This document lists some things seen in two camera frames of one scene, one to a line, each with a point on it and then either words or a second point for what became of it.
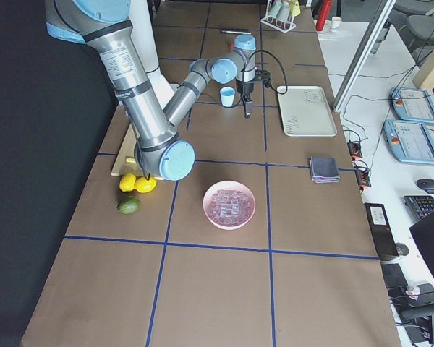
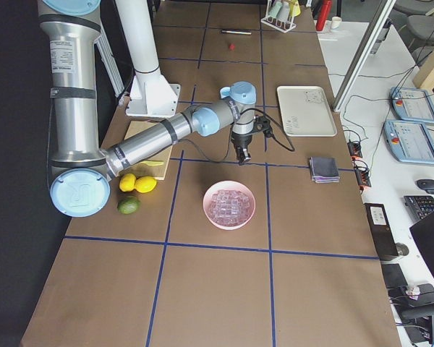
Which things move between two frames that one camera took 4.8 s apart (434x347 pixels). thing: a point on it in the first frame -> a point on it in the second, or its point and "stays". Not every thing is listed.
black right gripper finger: x=249 y=109 -> x=249 y=156
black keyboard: x=419 y=206 stays
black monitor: x=430 y=234 stays
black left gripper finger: x=247 y=109 -> x=241 y=155
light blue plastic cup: x=227 y=96 stays
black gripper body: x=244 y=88 -> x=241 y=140
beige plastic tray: x=305 y=112 stays
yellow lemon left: x=127 y=182 stays
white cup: x=283 y=11 stays
